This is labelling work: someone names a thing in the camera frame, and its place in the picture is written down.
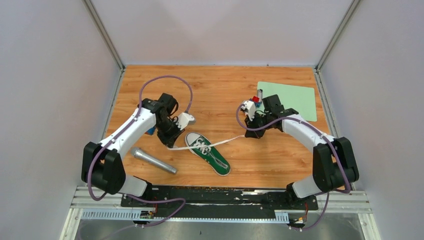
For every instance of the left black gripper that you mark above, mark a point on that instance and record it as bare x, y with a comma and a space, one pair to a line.
169, 140

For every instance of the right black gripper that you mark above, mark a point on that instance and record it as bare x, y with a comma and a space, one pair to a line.
256, 134

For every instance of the green canvas sneaker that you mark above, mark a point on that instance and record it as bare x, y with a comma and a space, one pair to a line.
218, 163

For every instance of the white shoelace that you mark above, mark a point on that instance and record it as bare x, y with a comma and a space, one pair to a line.
212, 144

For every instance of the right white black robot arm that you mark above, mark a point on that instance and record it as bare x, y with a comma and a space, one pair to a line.
333, 161

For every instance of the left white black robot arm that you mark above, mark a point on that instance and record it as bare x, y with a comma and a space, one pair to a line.
102, 163

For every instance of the blue yellow toy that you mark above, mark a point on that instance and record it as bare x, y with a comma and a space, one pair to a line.
151, 131

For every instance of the silver microphone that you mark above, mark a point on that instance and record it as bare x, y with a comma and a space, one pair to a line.
139, 154

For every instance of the blue red toy car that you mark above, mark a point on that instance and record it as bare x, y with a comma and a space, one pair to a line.
257, 101

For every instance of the light green clipboard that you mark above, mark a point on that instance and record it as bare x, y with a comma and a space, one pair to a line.
300, 98

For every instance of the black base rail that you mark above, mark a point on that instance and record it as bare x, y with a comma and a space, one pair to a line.
217, 205

